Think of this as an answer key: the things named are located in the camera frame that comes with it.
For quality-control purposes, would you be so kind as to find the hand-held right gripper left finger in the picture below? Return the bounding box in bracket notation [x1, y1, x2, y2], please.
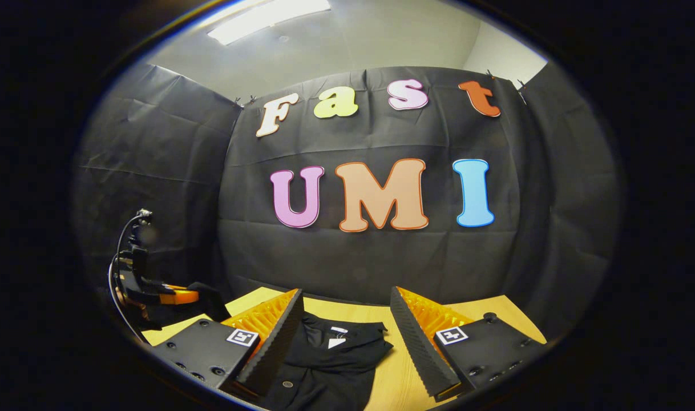
[152, 288, 305, 400]

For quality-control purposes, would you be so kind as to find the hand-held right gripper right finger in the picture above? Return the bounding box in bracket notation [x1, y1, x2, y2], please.
[389, 285, 548, 400]

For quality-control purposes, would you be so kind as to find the black garment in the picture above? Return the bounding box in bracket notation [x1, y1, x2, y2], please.
[148, 281, 395, 411]

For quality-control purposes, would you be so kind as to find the black backdrop cloth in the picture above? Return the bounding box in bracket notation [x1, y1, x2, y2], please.
[71, 60, 622, 343]

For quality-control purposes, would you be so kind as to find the ceiling light panel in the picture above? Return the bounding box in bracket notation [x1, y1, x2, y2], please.
[207, 0, 332, 46]

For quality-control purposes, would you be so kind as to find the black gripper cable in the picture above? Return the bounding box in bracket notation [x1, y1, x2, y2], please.
[107, 212, 151, 343]

